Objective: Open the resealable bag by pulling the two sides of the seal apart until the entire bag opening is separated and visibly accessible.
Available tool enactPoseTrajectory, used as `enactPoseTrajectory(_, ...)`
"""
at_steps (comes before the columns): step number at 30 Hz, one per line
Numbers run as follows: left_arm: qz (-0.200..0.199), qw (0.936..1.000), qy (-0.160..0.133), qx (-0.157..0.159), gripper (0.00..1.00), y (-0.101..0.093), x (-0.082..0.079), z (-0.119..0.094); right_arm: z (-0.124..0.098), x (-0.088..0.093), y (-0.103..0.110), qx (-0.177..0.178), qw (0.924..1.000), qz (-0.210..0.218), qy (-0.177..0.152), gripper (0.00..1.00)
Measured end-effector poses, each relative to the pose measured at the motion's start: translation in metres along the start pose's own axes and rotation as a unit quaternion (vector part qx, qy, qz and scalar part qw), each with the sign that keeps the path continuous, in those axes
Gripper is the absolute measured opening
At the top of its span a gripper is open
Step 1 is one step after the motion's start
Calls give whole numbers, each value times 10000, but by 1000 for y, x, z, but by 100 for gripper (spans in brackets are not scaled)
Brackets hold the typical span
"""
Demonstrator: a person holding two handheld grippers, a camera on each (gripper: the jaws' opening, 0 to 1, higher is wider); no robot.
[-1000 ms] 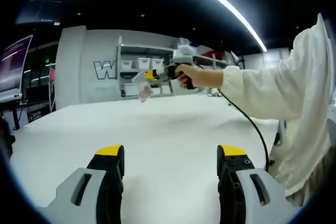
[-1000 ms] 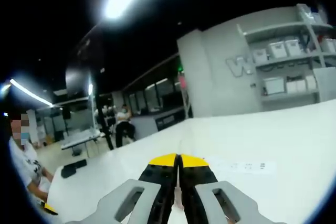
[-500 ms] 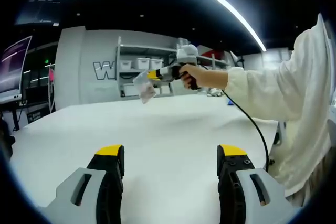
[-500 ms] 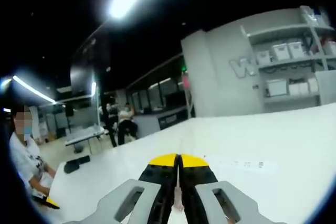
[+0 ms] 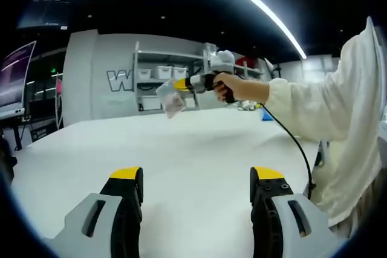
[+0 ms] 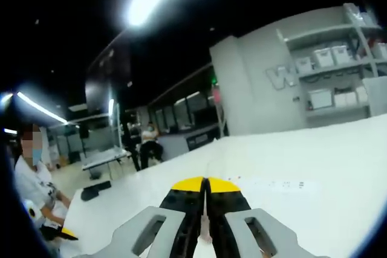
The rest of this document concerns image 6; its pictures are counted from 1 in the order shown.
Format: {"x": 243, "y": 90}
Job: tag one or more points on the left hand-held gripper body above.
{"x": 31, "y": 211}

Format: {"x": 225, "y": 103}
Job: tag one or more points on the green exit sign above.
{"x": 214, "y": 80}

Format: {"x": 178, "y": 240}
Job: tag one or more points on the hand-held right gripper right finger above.
{"x": 266, "y": 237}

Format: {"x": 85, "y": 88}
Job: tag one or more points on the black pouch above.
{"x": 95, "y": 190}

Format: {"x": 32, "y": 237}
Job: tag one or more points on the grey monitor desk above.
{"x": 102, "y": 158}

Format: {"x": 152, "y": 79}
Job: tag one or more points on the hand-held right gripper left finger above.
{"x": 145, "y": 234}

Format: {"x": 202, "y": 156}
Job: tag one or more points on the group of white storage bins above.
{"x": 323, "y": 57}

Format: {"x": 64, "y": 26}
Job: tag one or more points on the grey leaning board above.
{"x": 375, "y": 96}

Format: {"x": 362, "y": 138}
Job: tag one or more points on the straight ceiling strip light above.
{"x": 42, "y": 107}

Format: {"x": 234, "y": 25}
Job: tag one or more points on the grey shelf unit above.
{"x": 332, "y": 67}

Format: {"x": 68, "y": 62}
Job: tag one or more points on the grey counter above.
{"x": 187, "y": 141}

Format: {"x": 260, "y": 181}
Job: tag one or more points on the person's white clothed torso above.
{"x": 33, "y": 176}

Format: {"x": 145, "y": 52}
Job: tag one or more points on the pink hanging cloth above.
{"x": 216, "y": 95}

